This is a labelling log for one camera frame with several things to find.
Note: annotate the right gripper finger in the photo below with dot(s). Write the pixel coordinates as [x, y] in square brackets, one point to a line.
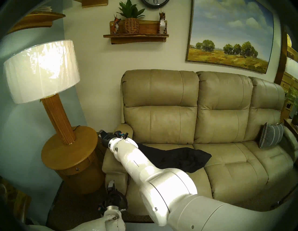
[103, 134]

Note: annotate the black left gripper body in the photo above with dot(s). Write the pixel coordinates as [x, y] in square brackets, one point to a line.
[113, 197]

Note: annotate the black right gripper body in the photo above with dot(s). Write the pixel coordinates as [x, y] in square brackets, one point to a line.
[109, 139]

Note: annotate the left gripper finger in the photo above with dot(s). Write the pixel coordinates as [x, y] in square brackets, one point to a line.
[114, 184]
[110, 185]

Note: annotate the black jacket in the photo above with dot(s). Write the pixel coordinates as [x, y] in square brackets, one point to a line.
[181, 158]

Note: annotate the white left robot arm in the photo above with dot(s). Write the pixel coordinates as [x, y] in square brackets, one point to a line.
[111, 221]

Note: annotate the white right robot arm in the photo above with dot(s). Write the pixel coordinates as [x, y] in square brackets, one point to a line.
[163, 186]

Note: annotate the beige leather sofa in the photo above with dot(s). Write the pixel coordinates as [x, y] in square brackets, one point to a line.
[160, 123]

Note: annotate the round wooden side table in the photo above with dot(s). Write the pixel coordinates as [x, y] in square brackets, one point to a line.
[67, 153]

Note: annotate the white shade wooden table lamp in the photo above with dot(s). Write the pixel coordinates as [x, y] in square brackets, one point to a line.
[42, 69]

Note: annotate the orange fox figurine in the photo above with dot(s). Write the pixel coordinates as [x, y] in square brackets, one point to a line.
[116, 25]

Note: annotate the green plant in wicker pot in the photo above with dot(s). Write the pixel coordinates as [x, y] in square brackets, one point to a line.
[131, 25]

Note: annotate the live edge wooden shelf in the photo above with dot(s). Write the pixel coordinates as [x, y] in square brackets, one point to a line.
[149, 28]

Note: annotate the white cat figurine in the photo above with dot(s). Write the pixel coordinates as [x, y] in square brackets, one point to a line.
[162, 24]

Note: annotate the stack of books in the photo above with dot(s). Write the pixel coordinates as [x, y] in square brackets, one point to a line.
[44, 9]

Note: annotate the framed landscape painting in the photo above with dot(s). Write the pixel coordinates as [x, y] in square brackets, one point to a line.
[228, 30]

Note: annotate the grey striped throw pillow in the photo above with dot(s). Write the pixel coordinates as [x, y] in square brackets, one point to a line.
[271, 136]

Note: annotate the small dark wooden table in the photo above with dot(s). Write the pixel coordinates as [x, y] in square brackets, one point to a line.
[292, 127]

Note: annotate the leafy green houseplant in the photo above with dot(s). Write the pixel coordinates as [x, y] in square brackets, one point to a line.
[291, 95]

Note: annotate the light wooden cabinet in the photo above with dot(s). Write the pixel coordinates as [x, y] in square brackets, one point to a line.
[289, 79]

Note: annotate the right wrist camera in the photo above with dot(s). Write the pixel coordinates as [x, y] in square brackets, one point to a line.
[118, 134]

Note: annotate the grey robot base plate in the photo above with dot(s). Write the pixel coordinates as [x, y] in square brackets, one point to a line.
[139, 227]

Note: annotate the small wooden wall shelf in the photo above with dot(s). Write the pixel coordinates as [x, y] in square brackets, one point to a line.
[94, 2]

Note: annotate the curved wooden wall shelf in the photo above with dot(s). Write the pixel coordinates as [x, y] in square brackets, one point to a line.
[35, 19]

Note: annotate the dark round wall clock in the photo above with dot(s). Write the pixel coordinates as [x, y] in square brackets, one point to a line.
[154, 3]

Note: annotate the dark wooden frame post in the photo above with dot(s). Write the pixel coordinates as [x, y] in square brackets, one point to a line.
[280, 58]

